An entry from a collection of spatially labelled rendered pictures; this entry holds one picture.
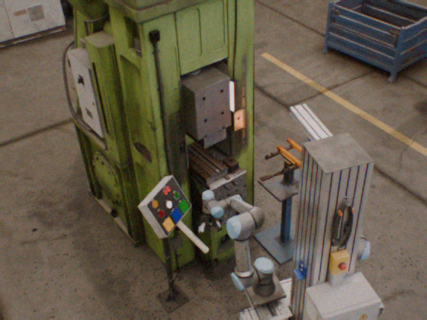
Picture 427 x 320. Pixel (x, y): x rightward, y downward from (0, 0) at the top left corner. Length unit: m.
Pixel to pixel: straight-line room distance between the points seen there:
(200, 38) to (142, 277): 2.15
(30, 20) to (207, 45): 5.37
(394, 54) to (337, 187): 4.76
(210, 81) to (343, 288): 1.60
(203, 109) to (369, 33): 4.04
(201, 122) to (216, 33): 0.60
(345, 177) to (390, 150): 3.56
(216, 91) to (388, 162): 2.73
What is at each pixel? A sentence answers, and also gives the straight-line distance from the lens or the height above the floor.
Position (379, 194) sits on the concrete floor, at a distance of 5.52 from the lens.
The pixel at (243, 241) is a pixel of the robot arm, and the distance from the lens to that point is 3.11.
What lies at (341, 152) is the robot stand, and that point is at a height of 2.03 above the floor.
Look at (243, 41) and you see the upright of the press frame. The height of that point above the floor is 1.90.
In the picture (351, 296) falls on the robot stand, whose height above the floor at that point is 1.23.
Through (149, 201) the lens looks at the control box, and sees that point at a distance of 3.59.
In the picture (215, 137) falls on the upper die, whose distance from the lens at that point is 3.88.
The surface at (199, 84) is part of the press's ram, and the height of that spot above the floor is 1.76.
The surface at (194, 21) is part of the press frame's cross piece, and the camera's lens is 3.55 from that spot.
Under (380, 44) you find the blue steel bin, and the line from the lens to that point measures 7.28.
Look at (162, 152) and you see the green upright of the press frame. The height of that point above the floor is 1.28.
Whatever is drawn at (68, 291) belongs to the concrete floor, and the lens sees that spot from 4.79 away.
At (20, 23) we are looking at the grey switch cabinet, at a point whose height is 0.30.
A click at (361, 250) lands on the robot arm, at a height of 1.02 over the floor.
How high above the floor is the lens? 3.61
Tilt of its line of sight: 39 degrees down
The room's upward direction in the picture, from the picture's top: 3 degrees counter-clockwise
